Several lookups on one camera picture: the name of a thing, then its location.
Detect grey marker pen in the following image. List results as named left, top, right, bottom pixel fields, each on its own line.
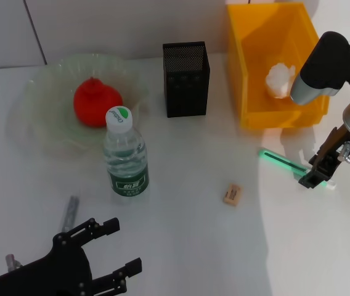
left=60, top=195, right=80, bottom=232

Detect green label water bottle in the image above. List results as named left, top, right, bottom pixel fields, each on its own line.
left=103, top=105, right=150, bottom=198

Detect yellow plastic bin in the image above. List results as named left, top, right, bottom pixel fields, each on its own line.
left=226, top=2, right=330, bottom=130

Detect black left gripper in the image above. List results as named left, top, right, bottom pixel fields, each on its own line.
left=0, top=217, right=144, bottom=296

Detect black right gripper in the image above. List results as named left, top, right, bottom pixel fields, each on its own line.
left=298, top=125, right=350, bottom=189

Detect beige eraser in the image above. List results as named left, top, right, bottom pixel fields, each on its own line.
left=223, top=183, right=243, bottom=207

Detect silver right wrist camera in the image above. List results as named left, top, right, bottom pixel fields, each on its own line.
left=290, top=30, right=350, bottom=105

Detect left arm metal cable connector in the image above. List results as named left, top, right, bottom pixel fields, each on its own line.
left=4, top=253, right=22, bottom=271

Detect green glass fruit plate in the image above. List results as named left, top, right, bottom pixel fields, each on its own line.
left=7, top=52, right=153, bottom=161

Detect black mesh pen holder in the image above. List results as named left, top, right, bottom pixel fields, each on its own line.
left=162, top=41, right=210, bottom=118

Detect red tomato-shaped toy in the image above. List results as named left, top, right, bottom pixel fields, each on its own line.
left=72, top=76, right=124, bottom=128

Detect white paper ball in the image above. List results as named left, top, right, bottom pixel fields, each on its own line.
left=265, top=62, right=298, bottom=99

